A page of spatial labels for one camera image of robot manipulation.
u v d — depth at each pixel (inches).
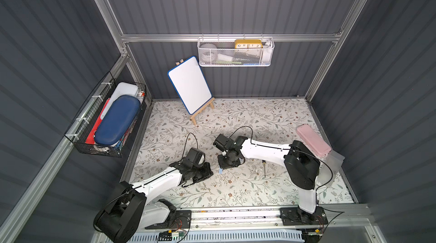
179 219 28.9
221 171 34.4
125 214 16.1
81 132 24.3
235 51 35.6
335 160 35.7
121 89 31.0
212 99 43.7
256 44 34.9
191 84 37.4
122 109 27.2
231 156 26.2
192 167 26.8
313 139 38.8
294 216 29.0
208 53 33.0
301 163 19.8
